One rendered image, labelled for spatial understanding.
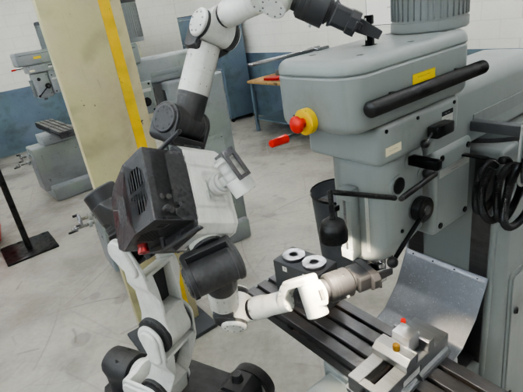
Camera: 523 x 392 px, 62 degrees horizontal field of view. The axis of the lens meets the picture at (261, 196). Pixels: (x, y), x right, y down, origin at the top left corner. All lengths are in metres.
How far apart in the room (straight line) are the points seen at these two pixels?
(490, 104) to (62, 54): 1.97
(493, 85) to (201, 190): 0.89
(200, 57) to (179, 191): 0.39
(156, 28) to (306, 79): 9.80
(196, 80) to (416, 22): 0.60
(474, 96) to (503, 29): 4.29
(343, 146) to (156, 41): 9.74
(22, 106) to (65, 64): 7.38
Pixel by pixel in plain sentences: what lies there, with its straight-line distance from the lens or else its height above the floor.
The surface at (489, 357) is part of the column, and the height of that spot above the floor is 0.72.
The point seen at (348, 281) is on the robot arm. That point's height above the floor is 1.26.
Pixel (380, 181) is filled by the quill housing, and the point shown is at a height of 1.57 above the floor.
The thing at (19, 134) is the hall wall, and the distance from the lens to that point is 9.92.
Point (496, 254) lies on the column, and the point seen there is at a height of 1.16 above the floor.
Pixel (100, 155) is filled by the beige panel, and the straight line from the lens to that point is 2.61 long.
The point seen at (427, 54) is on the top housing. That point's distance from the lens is 1.11.
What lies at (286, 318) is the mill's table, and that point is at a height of 0.91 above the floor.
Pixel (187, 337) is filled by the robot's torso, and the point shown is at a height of 0.93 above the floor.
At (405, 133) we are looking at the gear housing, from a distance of 1.09.
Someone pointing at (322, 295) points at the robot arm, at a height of 1.25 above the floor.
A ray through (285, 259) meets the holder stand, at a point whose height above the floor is 1.11.
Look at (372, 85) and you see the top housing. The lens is 0.96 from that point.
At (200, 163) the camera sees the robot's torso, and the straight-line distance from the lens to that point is 1.20.
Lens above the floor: 2.02
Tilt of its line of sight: 24 degrees down
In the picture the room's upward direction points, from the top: 9 degrees counter-clockwise
